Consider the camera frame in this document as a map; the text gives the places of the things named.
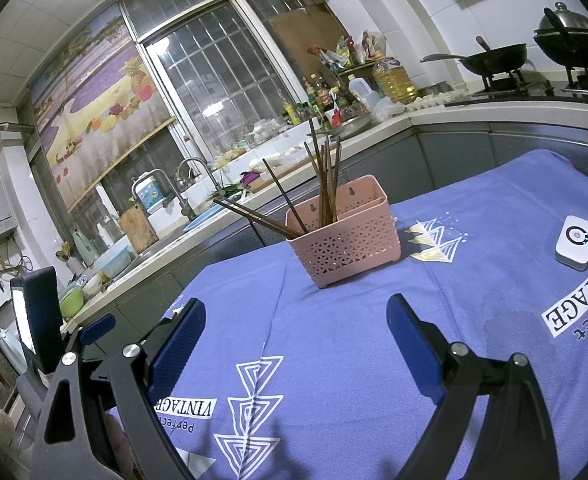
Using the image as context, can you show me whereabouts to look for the blue printed tablecloth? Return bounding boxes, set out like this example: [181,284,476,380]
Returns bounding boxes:
[106,149,588,480]

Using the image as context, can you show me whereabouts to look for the white plastic jug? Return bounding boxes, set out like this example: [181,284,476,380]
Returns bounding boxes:
[347,73,381,112]

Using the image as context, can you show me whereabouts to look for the pile of snack bags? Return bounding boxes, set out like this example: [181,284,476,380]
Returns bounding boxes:
[309,29,391,69]

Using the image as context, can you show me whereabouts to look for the brown wooden board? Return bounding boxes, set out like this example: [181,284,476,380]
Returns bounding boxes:
[265,4,348,82]

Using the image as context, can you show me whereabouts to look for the barred kitchen window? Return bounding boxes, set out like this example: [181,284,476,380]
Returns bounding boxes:
[123,0,325,162]

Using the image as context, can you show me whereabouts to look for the yellow cooking oil bottle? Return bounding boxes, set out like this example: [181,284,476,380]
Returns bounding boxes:
[373,56,419,104]

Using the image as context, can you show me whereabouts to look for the black wok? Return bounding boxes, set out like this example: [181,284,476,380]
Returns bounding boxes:
[420,35,530,77]

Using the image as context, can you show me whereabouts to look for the blue plate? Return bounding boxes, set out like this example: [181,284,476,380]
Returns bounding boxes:
[183,209,218,234]

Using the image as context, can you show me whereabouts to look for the metal tray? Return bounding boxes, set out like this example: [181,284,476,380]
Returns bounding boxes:
[308,114,375,142]

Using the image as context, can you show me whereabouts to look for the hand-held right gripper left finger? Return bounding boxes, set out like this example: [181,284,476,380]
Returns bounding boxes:
[34,297,207,480]

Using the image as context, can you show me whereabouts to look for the black pot with steel lid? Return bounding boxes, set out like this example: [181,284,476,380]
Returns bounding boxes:
[532,1,588,69]

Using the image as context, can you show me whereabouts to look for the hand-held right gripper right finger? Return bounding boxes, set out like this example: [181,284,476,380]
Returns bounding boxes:
[386,294,560,480]

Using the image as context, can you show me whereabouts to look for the grey kitchen counter cabinets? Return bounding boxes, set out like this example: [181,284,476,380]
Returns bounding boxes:
[59,95,588,341]

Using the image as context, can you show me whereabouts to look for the white round-button device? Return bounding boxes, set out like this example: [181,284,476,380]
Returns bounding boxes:
[554,215,588,272]

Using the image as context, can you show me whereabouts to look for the pale green kettle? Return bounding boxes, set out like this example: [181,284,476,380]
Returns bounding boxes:
[70,229,101,267]

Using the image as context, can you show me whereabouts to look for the row of condiment bottles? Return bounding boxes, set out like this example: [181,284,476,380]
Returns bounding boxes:
[278,71,355,127]

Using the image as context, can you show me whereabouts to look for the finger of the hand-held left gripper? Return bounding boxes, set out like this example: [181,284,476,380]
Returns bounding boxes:
[78,311,118,347]

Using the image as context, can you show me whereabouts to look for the wooden cutting board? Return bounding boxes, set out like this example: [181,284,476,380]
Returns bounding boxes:
[117,204,159,254]

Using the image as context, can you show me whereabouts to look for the blue plastic basin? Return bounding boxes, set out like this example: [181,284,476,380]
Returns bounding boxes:
[93,241,138,279]

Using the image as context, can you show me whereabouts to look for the gas stove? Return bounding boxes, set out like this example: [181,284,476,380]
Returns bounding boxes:
[445,66,588,107]

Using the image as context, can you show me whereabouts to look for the clear plastic bag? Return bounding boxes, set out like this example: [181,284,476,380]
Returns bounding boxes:
[373,96,408,122]

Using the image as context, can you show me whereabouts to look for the chrome kitchen faucet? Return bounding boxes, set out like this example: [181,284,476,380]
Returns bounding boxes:
[130,169,195,222]

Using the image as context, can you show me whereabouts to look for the pink plastic utensil basket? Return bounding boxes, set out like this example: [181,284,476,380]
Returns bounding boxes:
[285,174,402,290]

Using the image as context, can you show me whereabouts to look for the slim chrome faucet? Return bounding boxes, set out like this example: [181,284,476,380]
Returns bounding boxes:
[175,156,221,222]

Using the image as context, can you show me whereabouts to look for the bundle of brown chopsticks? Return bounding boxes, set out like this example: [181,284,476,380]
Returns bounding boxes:
[213,119,343,242]

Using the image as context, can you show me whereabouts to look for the green bowl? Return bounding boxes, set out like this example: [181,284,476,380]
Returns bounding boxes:
[59,284,86,319]

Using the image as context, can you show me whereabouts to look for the fruit print window poster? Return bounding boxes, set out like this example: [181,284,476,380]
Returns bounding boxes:
[28,1,178,212]

